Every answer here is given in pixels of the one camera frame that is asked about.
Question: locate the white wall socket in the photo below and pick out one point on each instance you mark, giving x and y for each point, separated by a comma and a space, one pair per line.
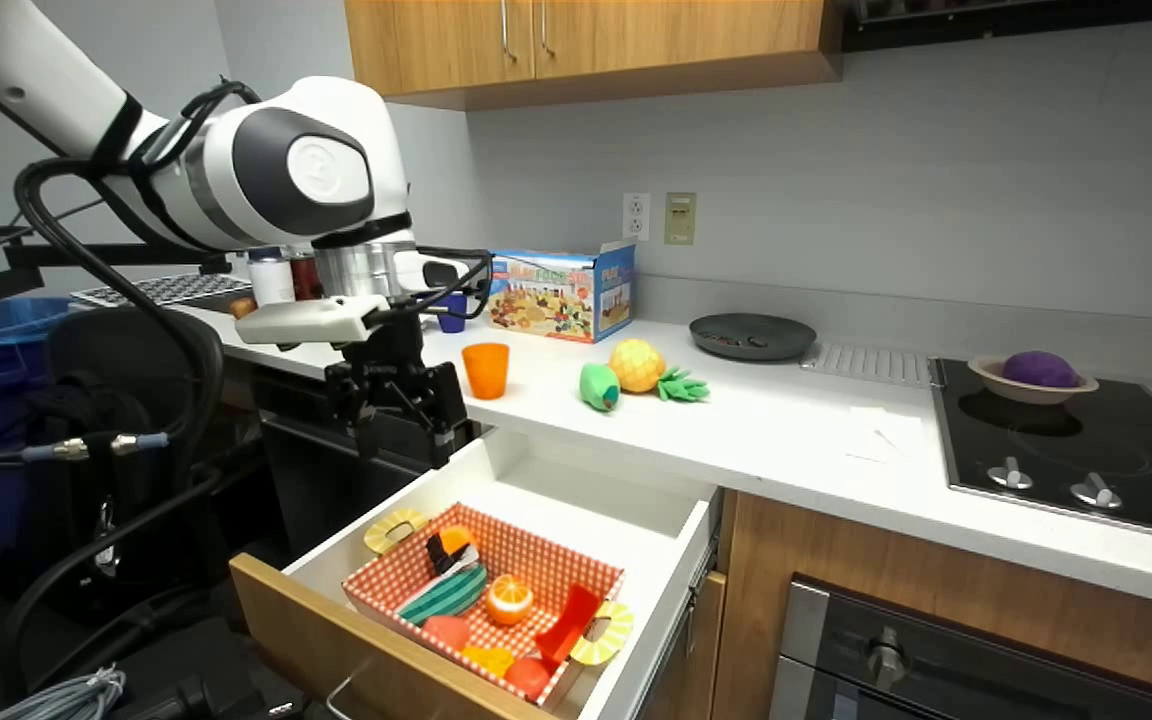
637, 216

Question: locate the silver oven knob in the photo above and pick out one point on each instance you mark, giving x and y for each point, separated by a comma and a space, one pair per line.
886, 658

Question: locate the toy orange half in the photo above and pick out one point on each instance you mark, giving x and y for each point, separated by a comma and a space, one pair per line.
509, 600

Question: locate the beige bowl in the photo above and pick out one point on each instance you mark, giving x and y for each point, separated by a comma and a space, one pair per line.
996, 380

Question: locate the wooden wall cabinet door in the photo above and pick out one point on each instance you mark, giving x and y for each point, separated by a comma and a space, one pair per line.
686, 35
426, 40

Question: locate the black range hood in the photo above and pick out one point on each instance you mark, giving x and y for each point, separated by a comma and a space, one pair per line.
1036, 18

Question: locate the wooden drawer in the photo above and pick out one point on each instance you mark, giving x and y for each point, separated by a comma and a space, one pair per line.
576, 500

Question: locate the yellow toy pineapple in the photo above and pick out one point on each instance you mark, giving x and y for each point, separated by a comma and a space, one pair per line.
636, 366

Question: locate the black office chair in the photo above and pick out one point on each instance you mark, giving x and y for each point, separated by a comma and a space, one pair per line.
116, 350

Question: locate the black cooktop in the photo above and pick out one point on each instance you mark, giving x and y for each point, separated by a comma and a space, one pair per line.
1086, 450

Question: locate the purple toy cabbage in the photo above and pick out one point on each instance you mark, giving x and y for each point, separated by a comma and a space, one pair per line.
1040, 368

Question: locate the silver stove knob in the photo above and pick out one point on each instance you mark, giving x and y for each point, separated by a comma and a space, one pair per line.
1010, 474
1096, 491

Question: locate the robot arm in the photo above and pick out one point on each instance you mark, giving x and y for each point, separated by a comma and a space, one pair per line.
266, 170

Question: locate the green striped toy melon slice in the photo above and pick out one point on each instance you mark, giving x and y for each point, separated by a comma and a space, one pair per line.
446, 597

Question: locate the black dishwasher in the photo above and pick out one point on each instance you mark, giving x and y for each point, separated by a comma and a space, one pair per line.
306, 480

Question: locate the yellow toy fruit piece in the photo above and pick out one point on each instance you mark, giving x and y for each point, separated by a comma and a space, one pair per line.
488, 660

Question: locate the colourful toy cardboard box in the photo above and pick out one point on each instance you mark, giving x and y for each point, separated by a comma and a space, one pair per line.
546, 295

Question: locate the white bottle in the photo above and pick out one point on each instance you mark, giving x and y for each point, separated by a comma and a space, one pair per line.
271, 280

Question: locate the keyboard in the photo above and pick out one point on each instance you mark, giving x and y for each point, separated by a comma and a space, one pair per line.
156, 289

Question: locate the wooden wall cabinet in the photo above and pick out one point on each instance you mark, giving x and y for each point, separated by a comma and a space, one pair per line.
636, 50

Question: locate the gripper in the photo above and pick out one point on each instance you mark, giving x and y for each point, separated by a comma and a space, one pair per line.
396, 345

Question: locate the beige switch plate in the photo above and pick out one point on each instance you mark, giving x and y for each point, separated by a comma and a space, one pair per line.
680, 218

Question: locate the blue cup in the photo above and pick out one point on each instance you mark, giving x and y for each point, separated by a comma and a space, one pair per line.
452, 315

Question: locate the small orange toy fruit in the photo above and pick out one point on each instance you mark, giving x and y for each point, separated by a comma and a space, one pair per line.
241, 308

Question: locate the red toy fruit piece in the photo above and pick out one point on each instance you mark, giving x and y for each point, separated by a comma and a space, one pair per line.
528, 677

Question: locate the green toy avocado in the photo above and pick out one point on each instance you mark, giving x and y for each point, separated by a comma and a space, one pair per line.
596, 388

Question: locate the dark grey plate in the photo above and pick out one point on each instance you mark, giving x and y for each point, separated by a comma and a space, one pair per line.
751, 335

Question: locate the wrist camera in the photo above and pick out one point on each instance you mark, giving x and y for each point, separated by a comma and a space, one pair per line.
311, 320

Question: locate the red toy tomato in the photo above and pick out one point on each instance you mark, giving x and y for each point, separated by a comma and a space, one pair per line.
446, 632

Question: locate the red toy scoop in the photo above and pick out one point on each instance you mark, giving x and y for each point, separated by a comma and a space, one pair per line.
568, 625

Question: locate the orange plastic cup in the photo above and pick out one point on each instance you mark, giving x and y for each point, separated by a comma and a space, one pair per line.
485, 372

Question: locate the black and orange toy sushi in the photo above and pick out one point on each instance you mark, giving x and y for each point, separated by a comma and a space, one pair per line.
451, 552

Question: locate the red checkered paper tray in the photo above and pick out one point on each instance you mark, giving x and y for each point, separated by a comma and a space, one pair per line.
526, 550

